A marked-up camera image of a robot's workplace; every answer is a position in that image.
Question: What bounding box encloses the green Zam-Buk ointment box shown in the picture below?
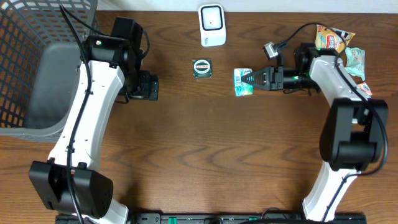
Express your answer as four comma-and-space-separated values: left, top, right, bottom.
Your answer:
193, 58, 212, 78

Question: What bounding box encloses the cream snack bag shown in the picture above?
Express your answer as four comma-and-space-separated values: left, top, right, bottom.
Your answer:
315, 24, 356, 53

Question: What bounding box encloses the teal white tissue packet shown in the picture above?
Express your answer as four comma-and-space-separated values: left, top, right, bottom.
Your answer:
345, 47, 366, 81

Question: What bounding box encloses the orange snack packet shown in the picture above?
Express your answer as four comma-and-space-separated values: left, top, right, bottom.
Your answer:
357, 82, 373, 96

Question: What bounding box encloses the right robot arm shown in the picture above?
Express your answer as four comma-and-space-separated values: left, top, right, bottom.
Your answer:
241, 42, 388, 223

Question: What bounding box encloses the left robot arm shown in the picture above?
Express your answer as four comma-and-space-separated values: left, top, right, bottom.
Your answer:
29, 17, 159, 223

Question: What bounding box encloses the white barcode scanner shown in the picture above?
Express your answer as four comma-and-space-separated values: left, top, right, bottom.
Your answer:
198, 4, 226, 47

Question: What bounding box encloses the grey plastic mesh basket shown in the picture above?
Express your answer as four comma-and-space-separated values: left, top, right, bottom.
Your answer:
1, 0, 98, 142

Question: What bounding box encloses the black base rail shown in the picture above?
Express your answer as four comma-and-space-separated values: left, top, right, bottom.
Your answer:
55, 211, 368, 224

